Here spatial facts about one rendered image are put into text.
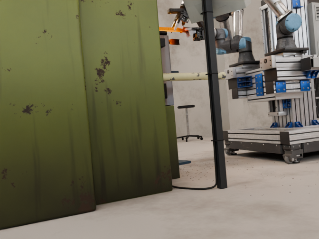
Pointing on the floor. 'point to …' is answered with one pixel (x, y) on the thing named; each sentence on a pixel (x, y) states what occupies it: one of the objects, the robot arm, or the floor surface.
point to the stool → (188, 123)
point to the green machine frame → (125, 98)
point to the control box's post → (222, 181)
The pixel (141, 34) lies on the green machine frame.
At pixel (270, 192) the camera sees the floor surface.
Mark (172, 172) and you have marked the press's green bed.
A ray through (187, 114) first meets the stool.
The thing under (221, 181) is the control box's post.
